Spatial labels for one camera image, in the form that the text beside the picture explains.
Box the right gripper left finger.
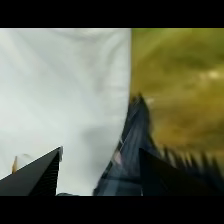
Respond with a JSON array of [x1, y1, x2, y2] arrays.
[[0, 145, 64, 197]]

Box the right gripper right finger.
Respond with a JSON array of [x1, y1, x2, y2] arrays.
[[138, 147, 218, 197]]

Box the white shirt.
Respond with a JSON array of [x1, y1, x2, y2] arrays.
[[0, 28, 133, 197]]

